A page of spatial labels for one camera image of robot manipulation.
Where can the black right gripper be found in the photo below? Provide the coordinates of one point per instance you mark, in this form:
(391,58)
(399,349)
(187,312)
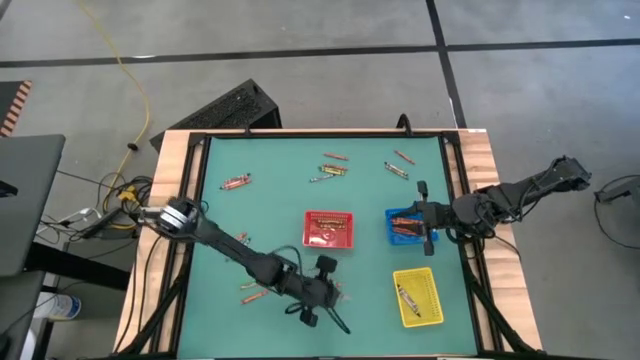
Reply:
(440,215)

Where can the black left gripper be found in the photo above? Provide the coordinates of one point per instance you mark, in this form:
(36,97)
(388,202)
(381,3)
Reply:
(312,292)

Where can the red orange crayon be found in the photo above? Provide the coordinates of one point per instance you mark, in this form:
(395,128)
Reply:
(235,184)
(255,297)

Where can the grey crayon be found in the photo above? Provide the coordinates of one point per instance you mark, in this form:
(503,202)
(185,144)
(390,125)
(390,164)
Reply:
(411,303)
(321,178)

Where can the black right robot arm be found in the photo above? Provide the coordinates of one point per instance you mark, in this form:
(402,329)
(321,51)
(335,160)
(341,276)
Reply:
(525,187)

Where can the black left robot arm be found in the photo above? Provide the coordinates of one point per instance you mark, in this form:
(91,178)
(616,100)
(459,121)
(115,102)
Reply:
(225,245)

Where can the blue plastic basket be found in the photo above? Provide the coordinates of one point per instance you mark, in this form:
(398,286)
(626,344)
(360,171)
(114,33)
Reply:
(400,240)

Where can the red plastic basket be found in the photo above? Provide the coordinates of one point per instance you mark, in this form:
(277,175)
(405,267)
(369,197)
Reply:
(330,240)

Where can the yellow plastic basket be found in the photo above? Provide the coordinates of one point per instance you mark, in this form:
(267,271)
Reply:
(425,300)

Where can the green table mat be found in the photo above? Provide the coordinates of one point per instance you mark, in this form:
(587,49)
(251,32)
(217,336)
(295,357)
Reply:
(280,200)

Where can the black floor tape line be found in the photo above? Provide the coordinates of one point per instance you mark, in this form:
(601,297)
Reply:
(250,54)
(446,65)

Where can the black power adapter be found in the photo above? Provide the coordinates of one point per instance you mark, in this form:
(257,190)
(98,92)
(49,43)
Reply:
(107,224)

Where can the black desk bar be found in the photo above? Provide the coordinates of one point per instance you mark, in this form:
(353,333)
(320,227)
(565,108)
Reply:
(75,265)

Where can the white bottle blue cap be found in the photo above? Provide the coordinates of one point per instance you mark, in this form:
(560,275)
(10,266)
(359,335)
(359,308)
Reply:
(55,306)

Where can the grey desk top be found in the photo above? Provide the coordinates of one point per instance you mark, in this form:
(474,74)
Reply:
(17,310)
(30,200)

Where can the small black device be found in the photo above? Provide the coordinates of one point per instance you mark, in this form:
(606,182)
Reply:
(7,190)

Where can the black mat orange striped edge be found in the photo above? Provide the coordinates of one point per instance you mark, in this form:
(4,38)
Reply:
(10,100)

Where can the black metal table frame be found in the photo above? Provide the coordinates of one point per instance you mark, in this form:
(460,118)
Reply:
(325,135)

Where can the grey metal bracket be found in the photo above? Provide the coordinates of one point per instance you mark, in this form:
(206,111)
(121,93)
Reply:
(620,190)

